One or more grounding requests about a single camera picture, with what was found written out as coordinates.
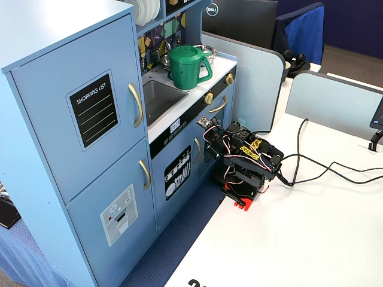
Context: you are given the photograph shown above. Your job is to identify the green plastic pitcher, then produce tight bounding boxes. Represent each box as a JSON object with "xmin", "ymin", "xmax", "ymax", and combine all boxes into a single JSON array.
[{"xmin": 166, "ymin": 44, "xmax": 214, "ymax": 90}]

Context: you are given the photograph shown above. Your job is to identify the gold oven handle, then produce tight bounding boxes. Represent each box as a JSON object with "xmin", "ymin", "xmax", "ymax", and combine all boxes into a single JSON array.
[{"xmin": 208, "ymin": 95, "xmax": 228, "ymax": 114}]

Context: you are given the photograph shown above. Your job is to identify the blue office chair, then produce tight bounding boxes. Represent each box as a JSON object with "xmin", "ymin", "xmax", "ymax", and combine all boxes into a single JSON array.
[{"xmin": 273, "ymin": 2, "xmax": 325, "ymax": 66}]

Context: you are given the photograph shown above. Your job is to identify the hanging metal ladle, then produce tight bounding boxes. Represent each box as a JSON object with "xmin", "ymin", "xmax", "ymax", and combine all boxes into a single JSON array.
[{"xmin": 163, "ymin": 17, "xmax": 173, "ymax": 51}]

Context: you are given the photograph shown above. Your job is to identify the navy textured mat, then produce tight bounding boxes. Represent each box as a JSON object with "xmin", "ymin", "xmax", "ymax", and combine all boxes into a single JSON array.
[{"xmin": 119, "ymin": 179, "xmax": 228, "ymax": 287}]

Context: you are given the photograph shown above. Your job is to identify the small gold dishwasher handle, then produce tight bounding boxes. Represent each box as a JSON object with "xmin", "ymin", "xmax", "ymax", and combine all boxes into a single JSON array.
[{"xmin": 193, "ymin": 137, "xmax": 202, "ymax": 164}]

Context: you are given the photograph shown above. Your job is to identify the blue dishwasher door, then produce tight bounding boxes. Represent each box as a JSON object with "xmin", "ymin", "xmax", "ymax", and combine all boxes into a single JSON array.
[{"xmin": 150, "ymin": 131, "xmax": 210, "ymax": 231}]

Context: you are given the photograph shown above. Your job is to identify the red robot base clamp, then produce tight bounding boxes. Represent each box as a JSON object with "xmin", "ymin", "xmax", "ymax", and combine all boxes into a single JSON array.
[{"xmin": 220, "ymin": 181, "xmax": 258, "ymax": 212}]

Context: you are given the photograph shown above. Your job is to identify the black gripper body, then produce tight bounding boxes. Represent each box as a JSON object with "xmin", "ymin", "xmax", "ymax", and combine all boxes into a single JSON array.
[{"xmin": 203, "ymin": 124, "xmax": 230, "ymax": 151}]

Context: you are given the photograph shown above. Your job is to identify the black cable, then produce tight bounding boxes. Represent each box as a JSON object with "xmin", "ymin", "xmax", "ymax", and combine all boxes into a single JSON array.
[
  {"xmin": 291, "ymin": 162, "xmax": 383, "ymax": 187},
  {"xmin": 281, "ymin": 154, "xmax": 383, "ymax": 185},
  {"xmin": 287, "ymin": 118, "xmax": 309, "ymax": 188}
]

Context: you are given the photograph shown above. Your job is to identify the blue oven door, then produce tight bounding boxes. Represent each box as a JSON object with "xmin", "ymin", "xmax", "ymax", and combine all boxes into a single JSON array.
[{"xmin": 202, "ymin": 89, "xmax": 235, "ymax": 180}]

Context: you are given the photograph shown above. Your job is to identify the grey toy sink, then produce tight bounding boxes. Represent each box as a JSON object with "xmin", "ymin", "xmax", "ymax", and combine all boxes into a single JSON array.
[{"xmin": 142, "ymin": 80, "xmax": 189, "ymax": 126}]

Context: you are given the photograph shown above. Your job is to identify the light blue cloth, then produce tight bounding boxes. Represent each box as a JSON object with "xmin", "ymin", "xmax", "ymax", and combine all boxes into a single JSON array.
[{"xmin": 0, "ymin": 219, "xmax": 77, "ymax": 287}]

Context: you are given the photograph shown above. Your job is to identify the blue toy kitchen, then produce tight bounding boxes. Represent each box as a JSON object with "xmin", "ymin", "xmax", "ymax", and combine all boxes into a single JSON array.
[{"xmin": 0, "ymin": 0, "xmax": 239, "ymax": 287}]

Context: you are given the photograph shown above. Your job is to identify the tall light blue divider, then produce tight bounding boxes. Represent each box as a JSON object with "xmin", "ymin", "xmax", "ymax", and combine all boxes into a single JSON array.
[{"xmin": 200, "ymin": 31, "xmax": 285, "ymax": 134}]

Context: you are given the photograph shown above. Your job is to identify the black Dell monitor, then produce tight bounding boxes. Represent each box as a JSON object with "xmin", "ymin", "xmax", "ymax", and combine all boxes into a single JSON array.
[{"xmin": 202, "ymin": 0, "xmax": 278, "ymax": 50}]

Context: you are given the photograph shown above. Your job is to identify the low light blue divider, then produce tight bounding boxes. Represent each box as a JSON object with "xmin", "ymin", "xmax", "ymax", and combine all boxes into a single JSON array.
[{"xmin": 284, "ymin": 71, "xmax": 383, "ymax": 141}]

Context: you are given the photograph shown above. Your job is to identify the silver metal pot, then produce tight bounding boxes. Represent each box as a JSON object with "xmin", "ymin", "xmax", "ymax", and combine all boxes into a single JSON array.
[{"xmin": 193, "ymin": 44, "xmax": 219, "ymax": 64}]

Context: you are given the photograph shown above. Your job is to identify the short gold door handle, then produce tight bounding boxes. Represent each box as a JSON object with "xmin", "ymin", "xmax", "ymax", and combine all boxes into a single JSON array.
[{"xmin": 138, "ymin": 159, "xmax": 151, "ymax": 191}]

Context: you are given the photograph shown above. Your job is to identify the blue ice dispenser door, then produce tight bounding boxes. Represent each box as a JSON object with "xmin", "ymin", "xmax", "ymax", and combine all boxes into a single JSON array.
[{"xmin": 65, "ymin": 138, "xmax": 157, "ymax": 287}]

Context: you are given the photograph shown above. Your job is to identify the black monitor stand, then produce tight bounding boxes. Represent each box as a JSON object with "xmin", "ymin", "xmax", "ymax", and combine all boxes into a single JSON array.
[{"xmin": 367, "ymin": 130, "xmax": 383, "ymax": 152}]

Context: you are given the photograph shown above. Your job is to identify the black headphones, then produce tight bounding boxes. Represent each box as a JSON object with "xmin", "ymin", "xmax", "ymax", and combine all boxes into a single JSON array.
[{"xmin": 282, "ymin": 50, "xmax": 311, "ymax": 77}]

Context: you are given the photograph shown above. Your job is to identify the long gold door handle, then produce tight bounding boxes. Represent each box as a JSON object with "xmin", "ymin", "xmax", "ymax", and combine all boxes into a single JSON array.
[{"xmin": 127, "ymin": 83, "xmax": 144, "ymax": 129}]

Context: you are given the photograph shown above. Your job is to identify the blue shopping list cabinet door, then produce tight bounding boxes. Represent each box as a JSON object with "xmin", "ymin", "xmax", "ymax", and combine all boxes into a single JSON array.
[{"xmin": 10, "ymin": 13, "xmax": 148, "ymax": 205}]

